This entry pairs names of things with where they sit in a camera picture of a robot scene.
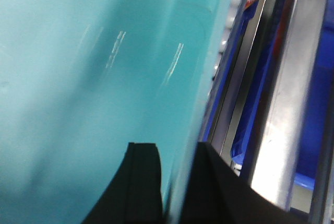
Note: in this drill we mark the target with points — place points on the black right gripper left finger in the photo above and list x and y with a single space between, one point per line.
134 194

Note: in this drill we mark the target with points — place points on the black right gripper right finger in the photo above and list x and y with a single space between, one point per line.
215 194

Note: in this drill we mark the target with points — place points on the light blue plastic bin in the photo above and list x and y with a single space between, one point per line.
80 79

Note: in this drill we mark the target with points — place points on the dark blue bin lower centre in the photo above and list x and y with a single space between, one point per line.
237 84

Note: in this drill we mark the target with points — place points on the dark blue bin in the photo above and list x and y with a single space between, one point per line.
237 84
316 110

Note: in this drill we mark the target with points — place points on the dark blue bin lower right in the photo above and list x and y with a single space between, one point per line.
316 110

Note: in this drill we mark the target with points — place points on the stainless steel shelf rail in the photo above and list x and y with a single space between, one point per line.
272 152

